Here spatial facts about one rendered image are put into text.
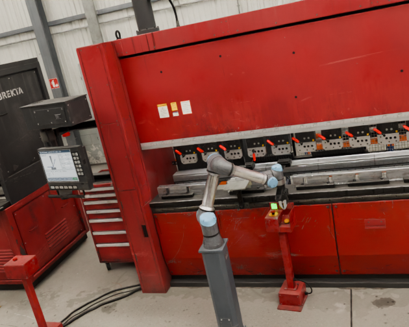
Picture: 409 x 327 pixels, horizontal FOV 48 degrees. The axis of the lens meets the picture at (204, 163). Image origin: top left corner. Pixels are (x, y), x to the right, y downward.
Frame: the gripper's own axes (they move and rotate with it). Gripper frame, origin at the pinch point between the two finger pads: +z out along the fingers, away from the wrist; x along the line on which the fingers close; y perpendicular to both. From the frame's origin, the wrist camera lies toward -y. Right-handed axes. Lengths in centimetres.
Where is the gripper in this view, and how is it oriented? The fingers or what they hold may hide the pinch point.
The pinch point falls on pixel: (284, 208)
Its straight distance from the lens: 357.4
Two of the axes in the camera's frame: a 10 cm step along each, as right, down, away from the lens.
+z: 2.3, 9.0, 3.6
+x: -8.9, 0.5, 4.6
